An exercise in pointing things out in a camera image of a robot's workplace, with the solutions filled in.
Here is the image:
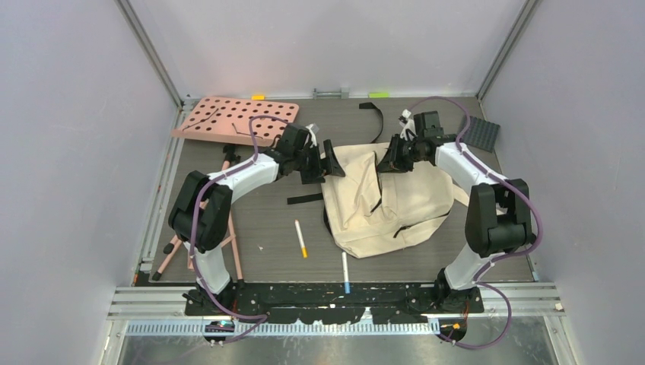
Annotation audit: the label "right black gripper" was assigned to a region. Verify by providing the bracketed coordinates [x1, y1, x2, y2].
[376, 134, 423, 174]

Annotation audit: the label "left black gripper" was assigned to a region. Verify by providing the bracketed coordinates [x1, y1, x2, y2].
[293, 140, 344, 185]

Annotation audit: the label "cream canvas backpack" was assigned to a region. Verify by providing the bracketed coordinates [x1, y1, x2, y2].
[287, 101, 477, 260]

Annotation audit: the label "blue capped white marker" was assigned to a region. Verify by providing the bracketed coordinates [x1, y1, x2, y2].
[342, 252, 351, 294]

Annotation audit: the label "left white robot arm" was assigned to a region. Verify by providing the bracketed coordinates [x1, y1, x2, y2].
[168, 124, 345, 315]

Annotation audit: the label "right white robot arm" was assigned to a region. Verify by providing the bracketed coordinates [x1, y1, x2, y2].
[377, 109, 535, 313]

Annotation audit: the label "pink perforated stand board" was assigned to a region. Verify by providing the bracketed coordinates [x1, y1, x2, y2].
[171, 96, 300, 147]

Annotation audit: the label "dark grey studded baseplate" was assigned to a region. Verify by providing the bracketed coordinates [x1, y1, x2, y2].
[461, 116, 500, 153]

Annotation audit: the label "yellow capped white marker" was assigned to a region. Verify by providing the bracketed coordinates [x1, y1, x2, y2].
[294, 219, 308, 259]

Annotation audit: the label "pink tripod stand legs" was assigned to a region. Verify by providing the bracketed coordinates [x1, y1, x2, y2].
[150, 144, 244, 283]

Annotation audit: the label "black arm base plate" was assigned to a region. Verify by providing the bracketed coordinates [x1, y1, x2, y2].
[183, 282, 484, 325]

